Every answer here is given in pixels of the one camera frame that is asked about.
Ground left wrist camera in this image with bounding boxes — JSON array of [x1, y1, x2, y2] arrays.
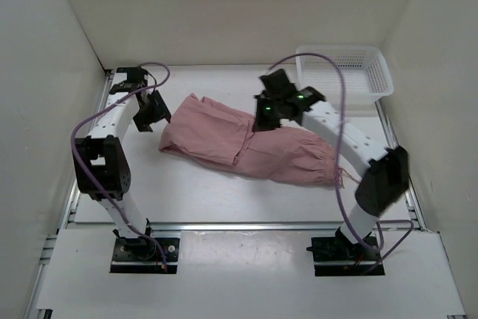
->
[[109, 66, 149, 95]]

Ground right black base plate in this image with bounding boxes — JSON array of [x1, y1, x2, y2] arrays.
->
[[306, 237, 385, 277]]

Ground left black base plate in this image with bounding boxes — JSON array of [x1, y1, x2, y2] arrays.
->
[[110, 235, 180, 274]]

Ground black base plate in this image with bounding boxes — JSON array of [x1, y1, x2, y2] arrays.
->
[[306, 237, 385, 277], [110, 235, 180, 274]]

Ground white plastic basket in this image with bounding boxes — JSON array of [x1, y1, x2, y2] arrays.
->
[[296, 45, 394, 109]]

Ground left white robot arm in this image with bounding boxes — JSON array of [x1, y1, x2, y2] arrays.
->
[[70, 79, 171, 259]]

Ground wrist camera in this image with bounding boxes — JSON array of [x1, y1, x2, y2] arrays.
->
[[109, 66, 149, 95], [259, 69, 298, 99]]

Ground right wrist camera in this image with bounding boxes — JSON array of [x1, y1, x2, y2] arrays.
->
[[259, 69, 298, 99]]

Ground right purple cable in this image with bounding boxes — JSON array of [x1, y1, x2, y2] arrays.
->
[[267, 52, 415, 271]]

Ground pink trousers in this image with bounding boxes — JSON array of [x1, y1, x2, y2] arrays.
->
[[159, 94, 347, 187]]

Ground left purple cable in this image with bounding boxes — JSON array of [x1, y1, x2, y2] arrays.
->
[[70, 61, 173, 266]]

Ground aluminium rail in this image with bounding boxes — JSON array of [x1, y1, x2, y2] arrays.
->
[[66, 220, 409, 232]]

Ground purple cable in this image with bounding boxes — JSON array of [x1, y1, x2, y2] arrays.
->
[[267, 52, 415, 271], [70, 61, 173, 266]]

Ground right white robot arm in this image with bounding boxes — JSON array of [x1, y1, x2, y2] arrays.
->
[[254, 87, 409, 259]]

